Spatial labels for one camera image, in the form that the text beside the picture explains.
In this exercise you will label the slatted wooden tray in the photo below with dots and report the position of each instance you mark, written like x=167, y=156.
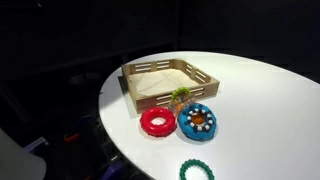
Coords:
x=156, y=81

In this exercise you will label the clear glass cup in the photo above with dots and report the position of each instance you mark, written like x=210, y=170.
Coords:
x=171, y=107

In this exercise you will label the small red object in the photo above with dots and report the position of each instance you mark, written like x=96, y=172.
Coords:
x=71, y=137

